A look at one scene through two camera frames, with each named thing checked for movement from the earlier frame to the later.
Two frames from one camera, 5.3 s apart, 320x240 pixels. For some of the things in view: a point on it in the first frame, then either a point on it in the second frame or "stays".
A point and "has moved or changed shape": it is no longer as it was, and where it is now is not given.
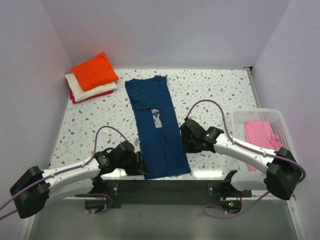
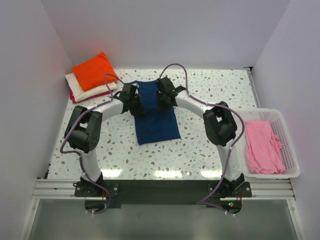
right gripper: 186,148 to 160,106
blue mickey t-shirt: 161,145 has moved or changed shape
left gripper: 139,166 to 140,111
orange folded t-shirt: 94,73 stays
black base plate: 166,193 stays
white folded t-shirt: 78,94 stays
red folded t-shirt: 74,102 stays
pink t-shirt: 259,133 stays
